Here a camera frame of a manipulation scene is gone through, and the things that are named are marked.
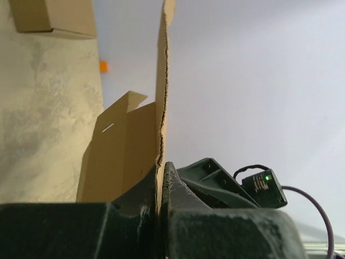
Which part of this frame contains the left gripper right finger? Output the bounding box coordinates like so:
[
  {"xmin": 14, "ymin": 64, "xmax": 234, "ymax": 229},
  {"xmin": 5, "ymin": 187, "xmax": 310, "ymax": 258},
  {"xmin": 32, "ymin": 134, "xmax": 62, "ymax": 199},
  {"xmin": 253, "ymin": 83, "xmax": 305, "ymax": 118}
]
[{"xmin": 162, "ymin": 162, "xmax": 307, "ymax": 258}]

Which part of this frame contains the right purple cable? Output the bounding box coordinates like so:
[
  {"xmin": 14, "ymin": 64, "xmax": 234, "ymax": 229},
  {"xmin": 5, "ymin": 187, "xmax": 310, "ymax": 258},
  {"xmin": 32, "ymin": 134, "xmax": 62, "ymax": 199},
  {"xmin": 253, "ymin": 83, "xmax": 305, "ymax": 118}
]
[{"xmin": 280, "ymin": 185, "xmax": 336, "ymax": 259}]

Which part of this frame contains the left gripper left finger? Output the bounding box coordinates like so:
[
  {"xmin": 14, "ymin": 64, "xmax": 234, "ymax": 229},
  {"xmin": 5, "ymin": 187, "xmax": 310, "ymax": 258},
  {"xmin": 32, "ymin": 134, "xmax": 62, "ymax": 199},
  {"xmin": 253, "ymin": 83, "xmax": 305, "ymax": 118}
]
[{"xmin": 1, "ymin": 168, "xmax": 161, "ymax": 258}]

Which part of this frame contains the large closed cardboard box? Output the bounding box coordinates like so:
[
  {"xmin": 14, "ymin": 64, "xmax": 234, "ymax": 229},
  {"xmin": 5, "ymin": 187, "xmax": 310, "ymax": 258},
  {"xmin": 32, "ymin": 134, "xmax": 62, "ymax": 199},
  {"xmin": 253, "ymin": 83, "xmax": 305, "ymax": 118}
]
[{"xmin": 9, "ymin": 0, "xmax": 96, "ymax": 39}]

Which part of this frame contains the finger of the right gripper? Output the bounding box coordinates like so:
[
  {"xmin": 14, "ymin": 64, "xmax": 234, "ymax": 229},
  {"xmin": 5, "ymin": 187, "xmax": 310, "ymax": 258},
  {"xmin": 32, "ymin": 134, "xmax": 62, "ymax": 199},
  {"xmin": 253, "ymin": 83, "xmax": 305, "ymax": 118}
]
[{"xmin": 177, "ymin": 158, "xmax": 260, "ymax": 208}]

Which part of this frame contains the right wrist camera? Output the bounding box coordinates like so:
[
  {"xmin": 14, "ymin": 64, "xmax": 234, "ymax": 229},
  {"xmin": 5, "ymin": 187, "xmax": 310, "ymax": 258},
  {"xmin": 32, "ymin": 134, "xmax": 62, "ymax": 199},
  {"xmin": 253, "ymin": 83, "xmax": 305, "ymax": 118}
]
[{"xmin": 233, "ymin": 165, "xmax": 288, "ymax": 209}]

